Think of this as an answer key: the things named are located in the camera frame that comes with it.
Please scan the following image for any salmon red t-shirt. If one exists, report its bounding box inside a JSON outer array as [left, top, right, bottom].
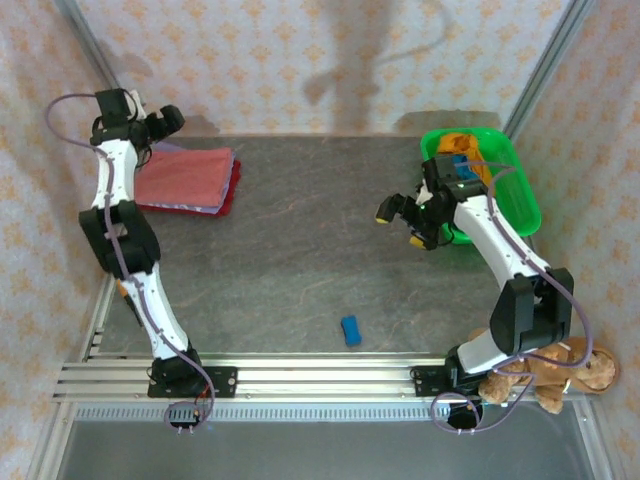
[[134, 147, 235, 207]]

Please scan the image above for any green plastic basket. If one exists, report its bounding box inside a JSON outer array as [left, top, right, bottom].
[[419, 127, 543, 246]]

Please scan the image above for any purple folded t-shirt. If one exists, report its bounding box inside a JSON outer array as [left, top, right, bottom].
[[149, 141, 237, 217]]

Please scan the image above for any orange t-shirt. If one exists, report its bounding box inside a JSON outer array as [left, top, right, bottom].
[[437, 130, 496, 184]]

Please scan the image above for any dark red folded t-shirt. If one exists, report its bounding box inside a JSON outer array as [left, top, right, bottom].
[[134, 159, 242, 217]]

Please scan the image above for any small blue sponge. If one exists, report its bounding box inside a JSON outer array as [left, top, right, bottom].
[[339, 314, 364, 347]]

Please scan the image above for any brown teddy bear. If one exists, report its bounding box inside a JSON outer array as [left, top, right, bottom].
[[472, 327, 620, 415]]

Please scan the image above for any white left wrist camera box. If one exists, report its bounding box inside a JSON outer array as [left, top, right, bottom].
[[124, 89, 147, 120]]

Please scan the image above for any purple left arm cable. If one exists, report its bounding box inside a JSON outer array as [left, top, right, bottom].
[[45, 93, 216, 436]]

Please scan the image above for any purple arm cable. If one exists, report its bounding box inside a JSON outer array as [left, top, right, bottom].
[[429, 159, 595, 436], [45, 93, 216, 436]]

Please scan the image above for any aluminium frame post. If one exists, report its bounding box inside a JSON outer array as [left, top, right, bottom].
[[54, 0, 151, 146], [497, 0, 596, 146]]

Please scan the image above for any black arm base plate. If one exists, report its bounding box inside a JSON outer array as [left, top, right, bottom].
[[409, 366, 481, 399], [147, 366, 239, 400]]

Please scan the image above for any orange handled screwdriver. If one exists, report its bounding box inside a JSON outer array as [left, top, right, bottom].
[[115, 279, 144, 326]]

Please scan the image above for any aluminium mounting rail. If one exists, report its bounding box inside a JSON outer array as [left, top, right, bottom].
[[52, 352, 599, 404]]

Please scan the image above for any black cable junction box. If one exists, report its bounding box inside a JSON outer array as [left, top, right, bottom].
[[164, 402, 207, 432], [446, 402, 485, 432]]

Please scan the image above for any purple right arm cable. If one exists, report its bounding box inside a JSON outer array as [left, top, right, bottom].
[[429, 159, 595, 436]]

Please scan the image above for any grey slotted cable duct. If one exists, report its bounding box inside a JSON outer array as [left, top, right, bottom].
[[67, 404, 584, 424]]

